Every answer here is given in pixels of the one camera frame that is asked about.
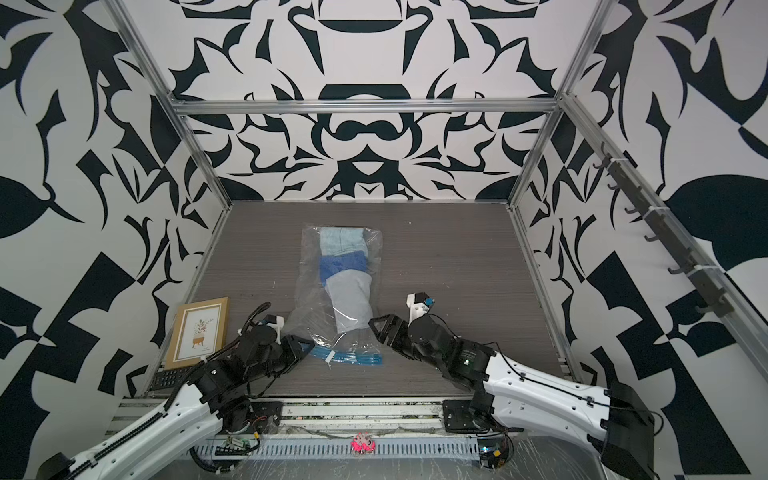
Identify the light teal towel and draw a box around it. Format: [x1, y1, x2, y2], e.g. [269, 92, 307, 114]
[318, 227, 368, 256]

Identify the wooden picture frame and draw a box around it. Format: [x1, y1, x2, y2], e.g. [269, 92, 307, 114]
[163, 297, 229, 370]

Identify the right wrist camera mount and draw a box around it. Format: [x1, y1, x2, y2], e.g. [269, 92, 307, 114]
[406, 292, 434, 323]

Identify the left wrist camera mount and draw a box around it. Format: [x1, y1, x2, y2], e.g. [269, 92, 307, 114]
[261, 314, 285, 345]

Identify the clear vacuum bag blue zip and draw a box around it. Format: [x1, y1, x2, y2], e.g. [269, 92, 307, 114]
[286, 226, 383, 366]

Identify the grey wall hook rack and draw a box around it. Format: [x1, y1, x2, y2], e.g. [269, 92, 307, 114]
[595, 153, 736, 318]

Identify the pink toy on rail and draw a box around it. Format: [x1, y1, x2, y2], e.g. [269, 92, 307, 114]
[350, 432, 376, 455]

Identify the grey towel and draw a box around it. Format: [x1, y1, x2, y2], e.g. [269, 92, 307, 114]
[325, 270, 373, 334]

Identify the white slotted cable duct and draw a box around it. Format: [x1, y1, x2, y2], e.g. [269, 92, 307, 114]
[196, 436, 480, 461]

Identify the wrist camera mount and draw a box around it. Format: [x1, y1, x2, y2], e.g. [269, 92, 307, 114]
[261, 314, 285, 345]
[406, 292, 434, 323]

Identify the green circuit board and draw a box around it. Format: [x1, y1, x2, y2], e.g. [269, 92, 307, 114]
[478, 438, 514, 470]

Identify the black remote control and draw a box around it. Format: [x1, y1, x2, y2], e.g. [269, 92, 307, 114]
[149, 367, 192, 391]

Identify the blue towel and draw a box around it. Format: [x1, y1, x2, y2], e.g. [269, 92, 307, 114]
[318, 250, 368, 285]

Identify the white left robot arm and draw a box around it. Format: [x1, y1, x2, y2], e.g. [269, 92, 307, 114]
[36, 324, 315, 479]

